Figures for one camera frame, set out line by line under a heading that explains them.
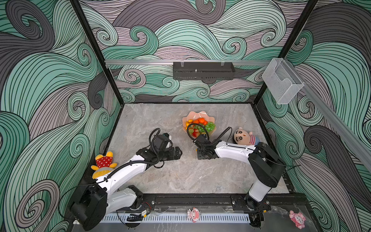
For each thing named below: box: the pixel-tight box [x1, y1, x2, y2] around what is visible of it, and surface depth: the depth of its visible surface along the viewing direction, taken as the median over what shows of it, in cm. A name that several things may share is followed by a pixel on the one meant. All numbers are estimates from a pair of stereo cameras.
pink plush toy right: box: [288, 210, 307, 230], surface depth 67 cm
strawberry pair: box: [192, 128, 200, 139], surface depth 99 cm
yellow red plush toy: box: [90, 151, 118, 180], surface depth 85 cm
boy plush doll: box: [232, 126, 261, 146], surface depth 93 cm
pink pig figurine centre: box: [186, 206, 201, 223], surface depth 69 cm
